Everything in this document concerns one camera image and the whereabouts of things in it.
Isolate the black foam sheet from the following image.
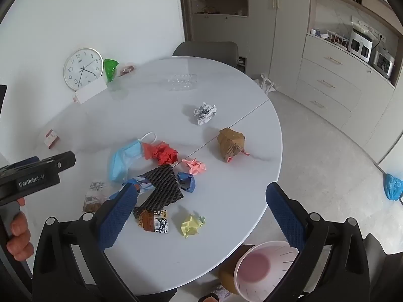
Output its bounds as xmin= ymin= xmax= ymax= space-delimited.
xmin=133 ymin=164 xmax=185 ymax=219

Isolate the person's left hand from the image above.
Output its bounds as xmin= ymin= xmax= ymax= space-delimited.
xmin=6 ymin=197 xmax=35 ymax=262

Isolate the green plastic bag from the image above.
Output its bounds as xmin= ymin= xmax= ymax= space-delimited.
xmin=104 ymin=58 xmax=120 ymax=83

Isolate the yellow paper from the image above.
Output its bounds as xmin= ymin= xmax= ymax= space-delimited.
xmin=180 ymin=213 xmax=206 ymax=237

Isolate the white dish rack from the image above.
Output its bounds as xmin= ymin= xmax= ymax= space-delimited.
xmin=325 ymin=29 xmax=350 ymax=48

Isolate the beige tall cupboard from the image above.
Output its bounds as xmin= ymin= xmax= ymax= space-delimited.
xmin=188 ymin=0 xmax=313 ymax=99

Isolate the white printed crumpled paper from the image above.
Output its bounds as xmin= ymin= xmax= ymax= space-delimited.
xmin=193 ymin=102 xmax=218 ymax=126

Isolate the pink crumpled paper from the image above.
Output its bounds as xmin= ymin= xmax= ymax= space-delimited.
xmin=182 ymin=158 xmax=207 ymax=175

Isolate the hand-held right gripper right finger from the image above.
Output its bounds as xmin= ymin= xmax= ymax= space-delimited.
xmin=265 ymin=182 xmax=370 ymax=302

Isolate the blue face mask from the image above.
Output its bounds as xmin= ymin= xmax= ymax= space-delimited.
xmin=109 ymin=132 xmax=158 ymax=182

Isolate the brown printed snack packet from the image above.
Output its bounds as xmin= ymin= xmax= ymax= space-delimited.
xmin=137 ymin=209 xmax=170 ymax=234

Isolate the white plastic bag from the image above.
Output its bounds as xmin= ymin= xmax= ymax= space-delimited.
xmin=258 ymin=73 xmax=279 ymax=94

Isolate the clear snack bag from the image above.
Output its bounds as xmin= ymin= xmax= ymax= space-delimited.
xmin=82 ymin=181 xmax=109 ymax=213

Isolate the red paper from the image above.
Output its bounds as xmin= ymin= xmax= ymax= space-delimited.
xmin=142 ymin=141 xmax=180 ymax=166

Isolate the beige drawer cabinet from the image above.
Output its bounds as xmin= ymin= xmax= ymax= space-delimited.
xmin=294 ymin=0 xmax=403 ymax=164

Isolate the blue plastic bag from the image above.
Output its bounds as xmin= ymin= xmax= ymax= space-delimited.
xmin=383 ymin=173 xmax=403 ymax=201

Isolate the white card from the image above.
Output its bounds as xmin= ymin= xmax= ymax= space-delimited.
xmin=75 ymin=77 xmax=108 ymax=104

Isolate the brown box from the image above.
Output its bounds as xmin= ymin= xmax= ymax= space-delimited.
xmin=218 ymin=244 xmax=256 ymax=295

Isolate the small red white box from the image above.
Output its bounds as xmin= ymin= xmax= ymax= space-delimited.
xmin=44 ymin=129 xmax=61 ymax=149

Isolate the clear plastic tray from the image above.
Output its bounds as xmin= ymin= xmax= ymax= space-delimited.
xmin=166 ymin=72 xmax=199 ymax=91

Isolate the silver countertop appliance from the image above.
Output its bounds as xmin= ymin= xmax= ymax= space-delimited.
xmin=373 ymin=50 xmax=396 ymax=78

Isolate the white wall clock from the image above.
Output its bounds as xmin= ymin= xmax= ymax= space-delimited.
xmin=63 ymin=47 xmax=104 ymax=91

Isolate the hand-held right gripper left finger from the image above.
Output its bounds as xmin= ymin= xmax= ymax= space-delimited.
xmin=33 ymin=182 xmax=142 ymax=302

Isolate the pink plastic bin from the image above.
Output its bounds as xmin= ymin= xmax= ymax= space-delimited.
xmin=233 ymin=241 xmax=299 ymax=302

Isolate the brown crumpled paper bag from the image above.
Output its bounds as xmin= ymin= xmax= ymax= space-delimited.
xmin=217 ymin=128 xmax=249 ymax=164

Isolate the white countertop oven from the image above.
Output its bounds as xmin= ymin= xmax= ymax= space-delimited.
xmin=348 ymin=28 xmax=374 ymax=63

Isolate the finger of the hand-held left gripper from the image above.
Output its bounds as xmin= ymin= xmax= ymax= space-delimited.
xmin=37 ymin=150 xmax=77 ymax=175

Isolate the grey sneaker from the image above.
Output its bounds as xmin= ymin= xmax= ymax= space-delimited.
xmin=201 ymin=284 xmax=232 ymax=302

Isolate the blue printed wrapper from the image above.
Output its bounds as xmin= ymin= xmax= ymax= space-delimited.
xmin=123 ymin=177 xmax=155 ymax=196

